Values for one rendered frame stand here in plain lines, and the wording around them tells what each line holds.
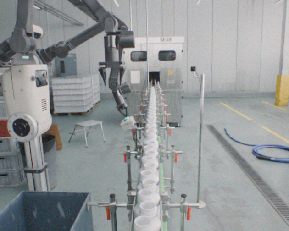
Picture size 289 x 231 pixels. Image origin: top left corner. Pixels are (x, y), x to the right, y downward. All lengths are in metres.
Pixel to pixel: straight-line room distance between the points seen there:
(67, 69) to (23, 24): 10.81
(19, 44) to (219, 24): 10.98
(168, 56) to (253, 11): 7.13
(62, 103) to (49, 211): 6.79
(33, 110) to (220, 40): 10.80
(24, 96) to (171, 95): 4.79
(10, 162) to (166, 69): 3.82
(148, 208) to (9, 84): 0.96
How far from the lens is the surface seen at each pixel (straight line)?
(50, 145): 3.10
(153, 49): 5.80
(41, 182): 1.50
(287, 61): 9.83
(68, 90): 7.78
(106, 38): 1.04
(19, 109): 1.35
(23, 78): 1.30
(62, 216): 1.22
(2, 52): 1.18
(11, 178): 3.59
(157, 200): 0.70
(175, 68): 5.81
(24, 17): 1.15
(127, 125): 1.65
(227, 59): 11.77
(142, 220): 0.56
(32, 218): 1.28
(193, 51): 11.45
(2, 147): 3.47
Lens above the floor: 1.47
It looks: 12 degrees down
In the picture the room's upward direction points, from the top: 1 degrees counter-clockwise
